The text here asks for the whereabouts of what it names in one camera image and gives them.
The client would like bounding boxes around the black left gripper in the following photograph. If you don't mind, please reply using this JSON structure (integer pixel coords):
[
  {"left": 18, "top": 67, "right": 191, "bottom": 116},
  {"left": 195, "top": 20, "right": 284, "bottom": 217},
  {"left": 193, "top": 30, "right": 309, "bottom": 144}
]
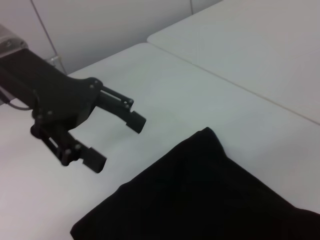
[{"left": 0, "top": 48, "right": 147, "bottom": 174}]

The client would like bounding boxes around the black shirt with FREE print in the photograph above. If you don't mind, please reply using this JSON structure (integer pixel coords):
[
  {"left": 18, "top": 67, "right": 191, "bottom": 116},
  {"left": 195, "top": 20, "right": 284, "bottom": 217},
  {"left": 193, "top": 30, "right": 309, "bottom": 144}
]
[{"left": 69, "top": 126, "right": 320, "bottom": 240}]

